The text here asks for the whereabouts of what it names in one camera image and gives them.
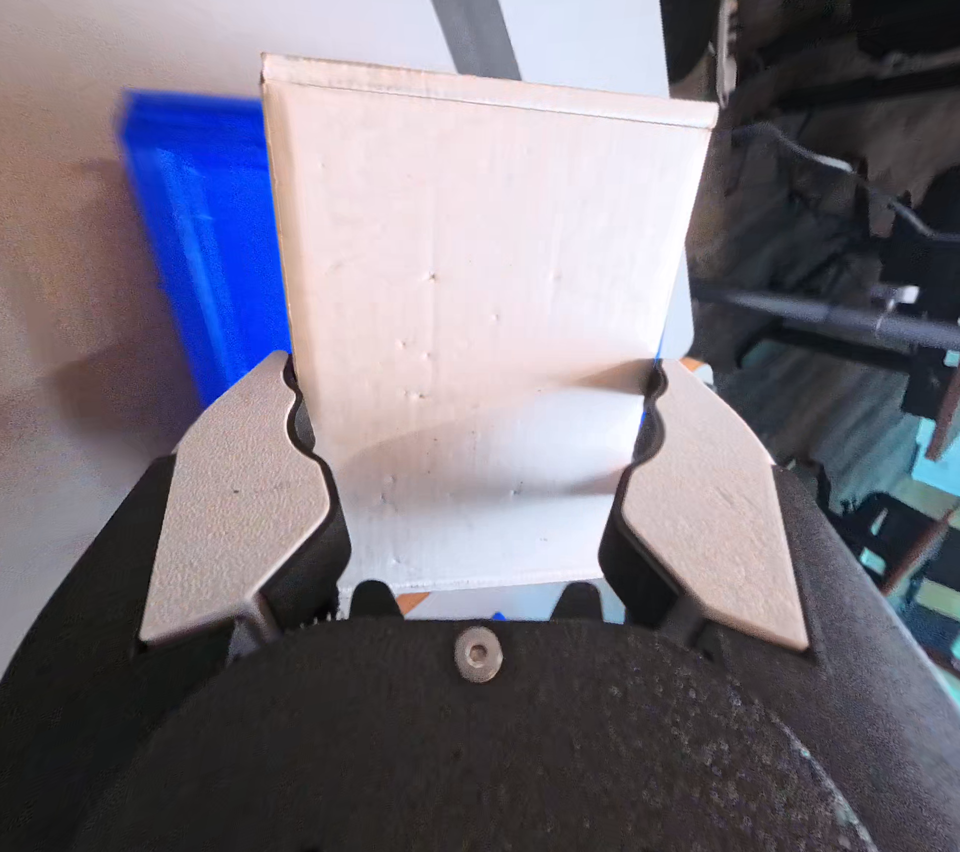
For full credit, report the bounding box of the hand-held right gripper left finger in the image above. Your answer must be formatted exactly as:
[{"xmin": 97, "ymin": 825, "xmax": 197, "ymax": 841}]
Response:
[{"xmin": 139, "ymin": 349, "xmax": 354, "ymax": 651}]

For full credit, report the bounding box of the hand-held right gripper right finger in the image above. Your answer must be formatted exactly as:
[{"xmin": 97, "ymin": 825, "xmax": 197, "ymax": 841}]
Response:
[{"xmin": 597, "ymin": 357, "xmax": 813, "ymax": 652}]

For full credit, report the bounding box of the blue plastic bin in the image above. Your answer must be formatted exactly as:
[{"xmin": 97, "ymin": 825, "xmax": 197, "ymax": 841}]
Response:
[{"xmin": 112, "ymin": 88, "xmax": 665, "ymax": 441}]

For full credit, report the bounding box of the white cardboard box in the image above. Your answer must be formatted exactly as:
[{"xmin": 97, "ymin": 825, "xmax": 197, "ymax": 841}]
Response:
[{"xmin": 260, "ymin": 53, "xmax": 720, "ymax": 594}]

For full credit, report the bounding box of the black metal bar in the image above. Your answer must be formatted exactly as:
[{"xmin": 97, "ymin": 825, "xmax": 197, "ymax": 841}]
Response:
[{"xmin": 693, "ymin": 285, "xmax": 960, "ymax": 354}]

